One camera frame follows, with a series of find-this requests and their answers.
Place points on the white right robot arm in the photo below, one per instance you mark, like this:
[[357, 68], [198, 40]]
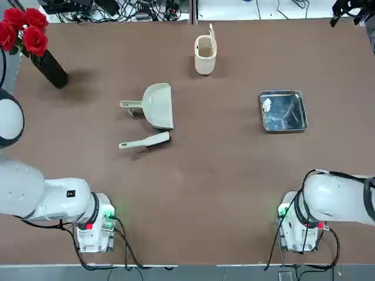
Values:
[[328, 196]]

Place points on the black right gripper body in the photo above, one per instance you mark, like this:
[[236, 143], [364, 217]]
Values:
[[356, 3]]

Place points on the cream hand brush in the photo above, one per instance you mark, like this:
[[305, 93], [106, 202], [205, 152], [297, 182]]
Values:
[[146, 142]]

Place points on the cream plastic dustpan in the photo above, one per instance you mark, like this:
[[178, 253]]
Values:
[[158, 108]]

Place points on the aluminium divider post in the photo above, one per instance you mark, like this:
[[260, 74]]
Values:
[[193, 11]]

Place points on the black power supply box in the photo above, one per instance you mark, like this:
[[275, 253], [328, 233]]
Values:
[[107, 6], [67, 5]]

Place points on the square metal tray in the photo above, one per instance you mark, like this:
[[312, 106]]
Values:
[[287, 117]]

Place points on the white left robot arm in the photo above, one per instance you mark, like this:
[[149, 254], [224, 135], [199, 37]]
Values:
[[52, 202]]

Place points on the red rose bouquet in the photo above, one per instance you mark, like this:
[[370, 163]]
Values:
[[32, 38]]

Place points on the crumpled white paper scrap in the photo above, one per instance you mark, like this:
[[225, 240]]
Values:
[[267, 105]]

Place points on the cream bin with flip lid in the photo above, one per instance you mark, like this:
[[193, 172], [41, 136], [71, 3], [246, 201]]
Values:
[[205, 63]]

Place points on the black cylindrical vase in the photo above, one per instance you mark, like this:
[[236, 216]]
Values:
[[54, 71]]

